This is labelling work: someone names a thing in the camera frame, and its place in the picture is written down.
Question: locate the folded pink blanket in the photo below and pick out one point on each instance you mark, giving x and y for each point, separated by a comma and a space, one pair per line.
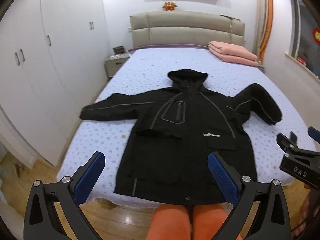
232, 53

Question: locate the black hooded jacket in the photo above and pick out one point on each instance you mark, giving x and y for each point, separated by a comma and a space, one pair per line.
165, 159

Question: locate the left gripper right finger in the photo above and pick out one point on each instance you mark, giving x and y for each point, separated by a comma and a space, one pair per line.
271, 220

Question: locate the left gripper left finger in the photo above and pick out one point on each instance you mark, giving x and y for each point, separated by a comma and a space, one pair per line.
41, 220

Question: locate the orange curtain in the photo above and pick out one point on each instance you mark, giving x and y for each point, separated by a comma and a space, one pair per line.
264, 23

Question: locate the orange plush toy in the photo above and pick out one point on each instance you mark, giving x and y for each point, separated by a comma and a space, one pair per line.
169, 6

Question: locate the floral quilted bed cover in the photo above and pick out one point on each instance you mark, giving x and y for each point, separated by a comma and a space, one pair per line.
148, 69

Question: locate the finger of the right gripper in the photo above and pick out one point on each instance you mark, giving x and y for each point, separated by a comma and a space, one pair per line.
289, 145
313, 133

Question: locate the dark box on nightstand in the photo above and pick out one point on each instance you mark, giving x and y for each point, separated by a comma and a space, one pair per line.
119, 50

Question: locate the window with frame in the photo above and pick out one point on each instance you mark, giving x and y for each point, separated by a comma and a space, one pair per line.
305, 37

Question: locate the white nightstand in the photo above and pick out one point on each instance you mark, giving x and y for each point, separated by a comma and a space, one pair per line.
114, 63

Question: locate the orange trousers legs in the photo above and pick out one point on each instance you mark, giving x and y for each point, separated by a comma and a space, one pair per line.
175, 222

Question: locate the beige padded headboard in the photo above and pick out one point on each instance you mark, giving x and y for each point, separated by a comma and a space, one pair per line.
184, 28

